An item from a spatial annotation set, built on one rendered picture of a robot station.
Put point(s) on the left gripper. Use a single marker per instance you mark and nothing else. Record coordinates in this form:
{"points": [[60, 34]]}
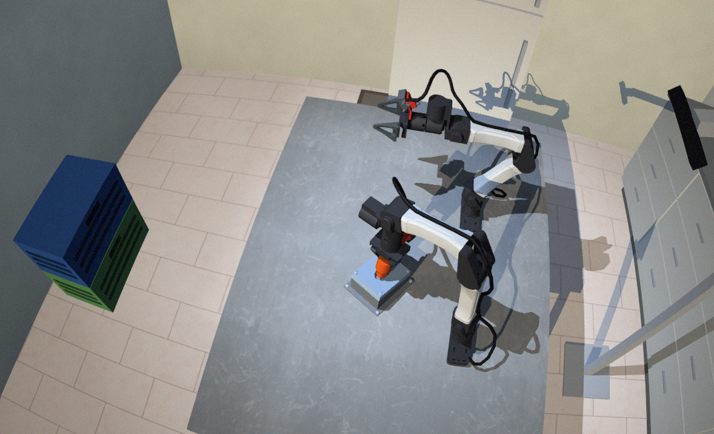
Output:
{"points": [[393, 252]]}

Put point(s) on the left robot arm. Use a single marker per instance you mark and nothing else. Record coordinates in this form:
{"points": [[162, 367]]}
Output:
{"points": [[397, 218]]}

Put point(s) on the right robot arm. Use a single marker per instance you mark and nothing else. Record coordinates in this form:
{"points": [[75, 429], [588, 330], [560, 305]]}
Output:
{"points": [[460, 129]]}

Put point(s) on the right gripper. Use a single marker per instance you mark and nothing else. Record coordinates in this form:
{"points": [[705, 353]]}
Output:
{"points": [[408, 119]]}

